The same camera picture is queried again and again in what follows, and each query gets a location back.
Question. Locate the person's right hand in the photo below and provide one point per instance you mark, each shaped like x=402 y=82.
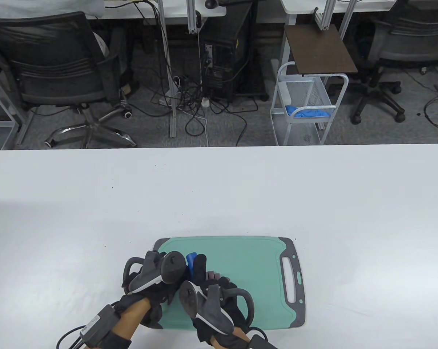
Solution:
x=200 y=267

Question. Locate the person's left hand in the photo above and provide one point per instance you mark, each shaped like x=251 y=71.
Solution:
x=160 y=296

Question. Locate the blue plastic scraper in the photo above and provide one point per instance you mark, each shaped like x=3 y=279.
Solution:
x=191 y=260

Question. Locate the grey tracking controller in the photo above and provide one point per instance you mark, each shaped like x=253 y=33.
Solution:
x=173 y=269
x=189 y=296

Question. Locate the person's right forearm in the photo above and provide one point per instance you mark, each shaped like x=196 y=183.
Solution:
x=240 y=333

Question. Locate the person's left forearm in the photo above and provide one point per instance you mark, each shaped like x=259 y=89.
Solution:
x=131 y=320

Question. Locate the green cutting board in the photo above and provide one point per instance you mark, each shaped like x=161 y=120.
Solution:
x=251 y=261

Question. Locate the blue cloth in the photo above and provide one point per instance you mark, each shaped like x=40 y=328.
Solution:
x=308 y=112

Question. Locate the black computer tower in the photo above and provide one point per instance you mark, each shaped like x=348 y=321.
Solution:
x=222 y=58

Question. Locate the black mesh office chair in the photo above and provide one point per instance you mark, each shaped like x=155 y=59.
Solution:
x=59 y=72

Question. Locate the dark brown board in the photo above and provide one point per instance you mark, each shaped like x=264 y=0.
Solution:
x=318 y=51

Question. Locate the white desk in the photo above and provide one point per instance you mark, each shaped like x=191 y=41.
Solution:
x=302 y=5
x=182 y=11

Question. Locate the black computer mouse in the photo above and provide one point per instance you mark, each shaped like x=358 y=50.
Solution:
x=211 y=3

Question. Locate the grey mesh office chair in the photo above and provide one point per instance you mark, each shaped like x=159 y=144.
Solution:
x=404 y=43

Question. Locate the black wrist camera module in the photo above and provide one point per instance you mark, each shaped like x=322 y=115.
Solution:
x=99 y=325
x=262 y=342

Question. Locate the white metal frame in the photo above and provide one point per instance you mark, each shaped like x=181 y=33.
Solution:
x=0 y=123

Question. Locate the aluminium profile post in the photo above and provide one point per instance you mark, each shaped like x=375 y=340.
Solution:
x=346 y=21
x=326 y=18
x=193 y=18

